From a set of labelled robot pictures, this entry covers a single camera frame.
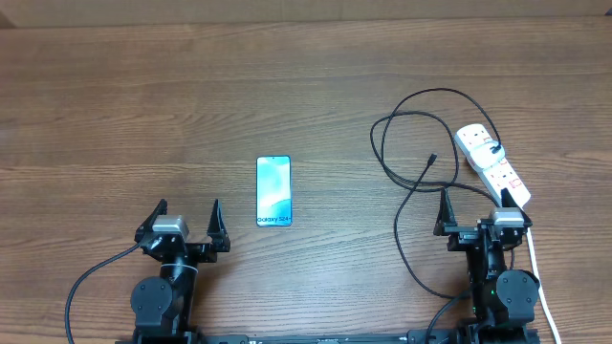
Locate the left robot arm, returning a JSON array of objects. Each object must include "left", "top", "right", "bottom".
[{"left": 130, "top": 200, "right": 230, "bottom": 343}]

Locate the black USB charging cable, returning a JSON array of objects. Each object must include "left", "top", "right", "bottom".
[{"left": 369, "top": 87, "right": 515, "bottom": 301}]

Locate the white charger plug adapter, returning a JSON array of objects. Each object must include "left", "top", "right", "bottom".
[{"left": 469, "top": 141, "right": 505, "bottom": 171}]

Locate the white power strip cord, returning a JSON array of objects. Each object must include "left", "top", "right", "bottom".
[{"left": 525, "top": 227, "right": 563, "bottom": 344}]

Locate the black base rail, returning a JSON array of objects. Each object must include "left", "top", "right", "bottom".
[{"left": 115, "top": 330, "right": 541, "bottom": 344}]

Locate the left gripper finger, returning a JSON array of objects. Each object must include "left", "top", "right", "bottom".
[
  {"left": 207, "top": 199, "right": 230, "bottom": 248},
  {"left": 139, "top": 199, "right": 167, "bottom": 233}
]

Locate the Samsung Galaxy smartphone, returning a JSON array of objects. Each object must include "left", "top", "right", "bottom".
[{"left": 256, "top": 156, "right": 293, "bottom": 227}]

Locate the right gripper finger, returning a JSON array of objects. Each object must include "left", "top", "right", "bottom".
[
  {"left": 433, "top": 189, "right": 458, "bottom": 236},
  {"left": 500, "top": 188, "right": 520, "bottom": 207}
]

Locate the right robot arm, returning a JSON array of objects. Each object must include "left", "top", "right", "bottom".
[{"left": 433, "top": 188, "right": 540, "bottom": 344}]

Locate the white power strip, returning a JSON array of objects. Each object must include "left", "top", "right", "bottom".
[{"left": 454, "top": 123, "right": 531, "bottom": 208}]

